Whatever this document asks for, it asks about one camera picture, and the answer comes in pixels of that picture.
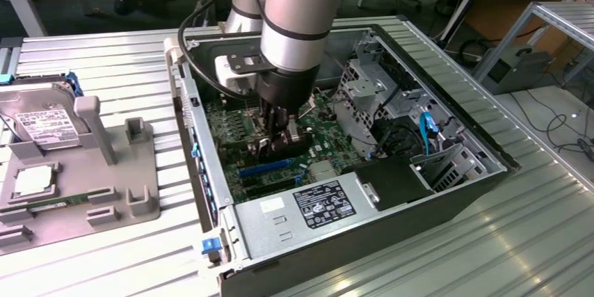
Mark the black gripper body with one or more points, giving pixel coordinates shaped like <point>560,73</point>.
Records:
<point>287,88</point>

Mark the low profile graphics card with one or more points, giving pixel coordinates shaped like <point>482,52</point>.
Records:
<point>299,144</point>

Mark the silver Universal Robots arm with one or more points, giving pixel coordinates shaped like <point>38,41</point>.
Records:
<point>296,15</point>

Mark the metal socket cover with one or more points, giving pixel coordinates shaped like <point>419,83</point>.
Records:
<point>311,105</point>

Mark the green Dell motherboard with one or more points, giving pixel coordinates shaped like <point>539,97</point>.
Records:
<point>324,137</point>

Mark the blue expansion slot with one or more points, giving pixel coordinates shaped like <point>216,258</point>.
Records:
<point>267,168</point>

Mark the silver chipset heatsink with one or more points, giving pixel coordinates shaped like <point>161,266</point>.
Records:
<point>323,169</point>

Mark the silver perforated drive cage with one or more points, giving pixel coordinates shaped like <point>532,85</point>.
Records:
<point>356,102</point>

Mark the short black expansion slot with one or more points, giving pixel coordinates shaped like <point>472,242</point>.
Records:
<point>249,181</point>

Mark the grey power supply unit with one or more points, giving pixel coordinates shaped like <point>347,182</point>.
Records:
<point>277,227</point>

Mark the silver disk bay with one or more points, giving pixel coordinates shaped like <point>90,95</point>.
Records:
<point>444,175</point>

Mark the blue case latch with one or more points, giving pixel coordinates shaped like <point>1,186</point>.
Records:
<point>211,245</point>

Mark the grey plastic parts rack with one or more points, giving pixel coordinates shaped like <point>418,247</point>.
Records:
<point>107,178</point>

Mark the black open PC case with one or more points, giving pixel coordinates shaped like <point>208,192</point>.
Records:
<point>418,227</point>

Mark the silver hard disk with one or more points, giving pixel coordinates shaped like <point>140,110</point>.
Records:
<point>45,123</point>

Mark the brown wooden panel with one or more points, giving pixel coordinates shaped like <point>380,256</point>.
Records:
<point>500,15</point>

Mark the green RAM stick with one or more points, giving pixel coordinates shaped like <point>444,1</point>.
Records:
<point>60,204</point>

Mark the silver CPU chip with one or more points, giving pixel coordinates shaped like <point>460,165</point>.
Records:
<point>32,180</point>

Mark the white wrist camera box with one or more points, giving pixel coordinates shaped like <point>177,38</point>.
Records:
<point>232,78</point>

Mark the black plastic air duct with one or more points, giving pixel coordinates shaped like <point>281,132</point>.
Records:
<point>389,182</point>

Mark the blue plastic disk rail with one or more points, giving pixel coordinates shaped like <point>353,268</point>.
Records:
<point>73,83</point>
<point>4,79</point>

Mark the aluminium profile frame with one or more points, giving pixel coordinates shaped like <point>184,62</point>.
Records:
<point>556,12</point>

